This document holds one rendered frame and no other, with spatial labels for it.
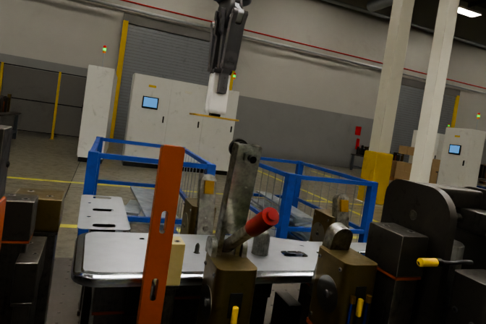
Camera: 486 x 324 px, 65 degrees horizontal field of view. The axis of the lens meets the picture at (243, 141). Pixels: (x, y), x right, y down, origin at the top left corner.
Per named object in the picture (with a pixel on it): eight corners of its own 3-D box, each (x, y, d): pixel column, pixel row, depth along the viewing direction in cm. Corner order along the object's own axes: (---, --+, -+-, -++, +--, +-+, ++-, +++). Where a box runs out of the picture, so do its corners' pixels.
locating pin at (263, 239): (262, 258, 75) (267, 226, 75) (269, 264, 72) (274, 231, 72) (247, 258, 74) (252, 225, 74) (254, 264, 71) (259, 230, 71)
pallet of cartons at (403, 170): (436, 189, 1330) (442, 151, 1325) (419, 187, 1298) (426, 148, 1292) (408, 182, 1440) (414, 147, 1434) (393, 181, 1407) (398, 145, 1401)
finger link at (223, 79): (228, 64, 66) (234, 62, 63) (224, 93, 66) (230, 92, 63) (220, 63, 65) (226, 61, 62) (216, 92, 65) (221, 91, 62)
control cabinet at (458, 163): (432, 198, 1053) (448, 111, 1043) (447, 199, 1073) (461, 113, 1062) (458, 205, 979) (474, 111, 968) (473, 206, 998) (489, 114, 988)
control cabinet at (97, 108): (86, 149, 1007) (98, 57, 997) (108, 151, 1023) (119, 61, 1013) (74, 160, 779) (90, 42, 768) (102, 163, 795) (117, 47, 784)
